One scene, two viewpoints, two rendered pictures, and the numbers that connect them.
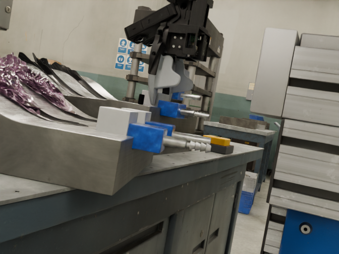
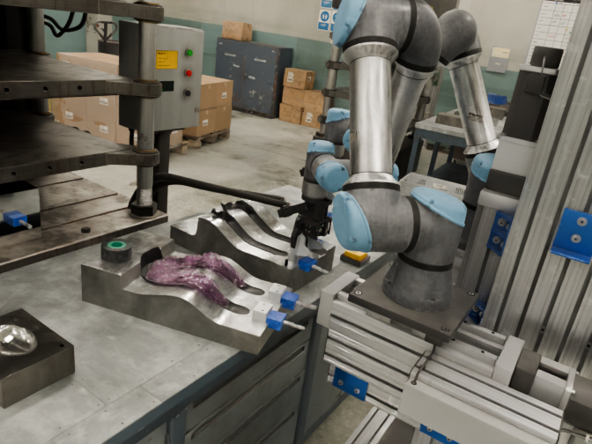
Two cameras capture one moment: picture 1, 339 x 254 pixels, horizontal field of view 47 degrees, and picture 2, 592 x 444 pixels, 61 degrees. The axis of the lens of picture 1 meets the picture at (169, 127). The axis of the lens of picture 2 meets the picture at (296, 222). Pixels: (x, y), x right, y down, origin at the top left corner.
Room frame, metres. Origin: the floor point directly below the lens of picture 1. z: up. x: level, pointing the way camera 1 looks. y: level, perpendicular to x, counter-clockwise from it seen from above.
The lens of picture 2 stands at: (-0.62, -0.17, 1.56)
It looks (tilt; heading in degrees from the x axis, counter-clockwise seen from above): 22 degrees down; 9
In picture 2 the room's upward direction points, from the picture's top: 8 degrees clockwise
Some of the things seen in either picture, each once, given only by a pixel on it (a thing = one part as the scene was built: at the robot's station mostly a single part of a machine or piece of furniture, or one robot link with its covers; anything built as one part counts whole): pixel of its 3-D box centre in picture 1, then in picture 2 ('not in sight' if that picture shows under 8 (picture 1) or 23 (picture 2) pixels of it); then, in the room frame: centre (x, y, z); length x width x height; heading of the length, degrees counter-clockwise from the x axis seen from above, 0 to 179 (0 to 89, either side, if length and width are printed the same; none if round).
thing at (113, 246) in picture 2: not in sight; (116, 250); (0.50, 0.48, 0.93); 0.08 x 0.08 x 0.04
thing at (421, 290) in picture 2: not in sight; (421, 273); (0.40, -0.29, 1.09); 0.15 x 0.15 x 0.10
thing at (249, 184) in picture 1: (226, 177); (435, 191); (3.93, -0.66, 0.28); 0.61 x 0.41 x 0.15; 73
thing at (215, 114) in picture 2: not in sight; (174, 105); (5.41, 2.54, 0.37); 1.20 x 0.82 x 0.74; 81
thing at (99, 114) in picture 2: not in sight; (121, 105); (4.41, 2.70, 0.47); 1.22 x 0.80 x 0.94; 77
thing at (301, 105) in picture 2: not in sight; (307, 98); (7.55, 1.23, 0.42); 0.86 x 0.33 x 0.83; 73
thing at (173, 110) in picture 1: (176, 110); (309, 265); (0.73, -0.01, 0.89); 0.13 x 0.05 x 0.05; 67
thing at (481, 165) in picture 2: not in sight; (489, 180); (0.87, -0.46, 1.20); 0.13 x 0.12 x 0.14; 173
